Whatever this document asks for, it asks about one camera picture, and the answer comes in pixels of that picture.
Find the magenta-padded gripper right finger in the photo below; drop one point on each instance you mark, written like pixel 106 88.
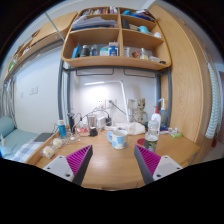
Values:
pixel 166 166

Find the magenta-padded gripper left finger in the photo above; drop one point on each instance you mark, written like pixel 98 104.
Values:
pixel 58 166

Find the white round roll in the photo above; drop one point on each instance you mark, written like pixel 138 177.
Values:
pixel 57 143
pixel 48 152

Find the flat round red coaster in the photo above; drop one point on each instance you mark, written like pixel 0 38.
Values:
pixel 140 142

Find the white squeeze tube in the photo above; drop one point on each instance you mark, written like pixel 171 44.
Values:
pixel 172 130

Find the blue tube white cap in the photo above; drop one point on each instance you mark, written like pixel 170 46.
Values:
pixel 62 130

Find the small blue box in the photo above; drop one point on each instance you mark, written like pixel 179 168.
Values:
pixel 163 128

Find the black electric shaver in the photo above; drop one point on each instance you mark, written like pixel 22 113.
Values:
pixel 71 120

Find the white pump bottle red top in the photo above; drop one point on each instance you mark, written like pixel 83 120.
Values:
pixel 155 116

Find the blue spray bottle white nozzle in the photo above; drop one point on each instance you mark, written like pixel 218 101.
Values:
pixel 163 115

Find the bed with teal pillow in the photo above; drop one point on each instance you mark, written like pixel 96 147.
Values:
pixel 13 138

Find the white mug with blue print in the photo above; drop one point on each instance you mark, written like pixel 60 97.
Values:
pixel 118 139

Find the white charger block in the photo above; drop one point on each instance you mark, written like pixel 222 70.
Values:
pixel 100 121

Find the tree creature figurine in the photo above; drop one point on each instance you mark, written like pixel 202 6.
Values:
pixel 141 106

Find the white power strip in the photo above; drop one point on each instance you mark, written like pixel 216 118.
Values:
pixel 110 127

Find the white desk lamp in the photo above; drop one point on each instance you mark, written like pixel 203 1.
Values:
pixel 124 96

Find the wooden wardrobe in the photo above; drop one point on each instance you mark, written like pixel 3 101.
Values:
pixel 185 83

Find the wooden shelf unit with items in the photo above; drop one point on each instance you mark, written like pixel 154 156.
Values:
pixel 116 61

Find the grey metal desk frame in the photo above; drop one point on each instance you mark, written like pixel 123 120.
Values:
pixel 60 93

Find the wooden overhead bed rail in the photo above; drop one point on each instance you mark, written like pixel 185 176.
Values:
pixel 43 36

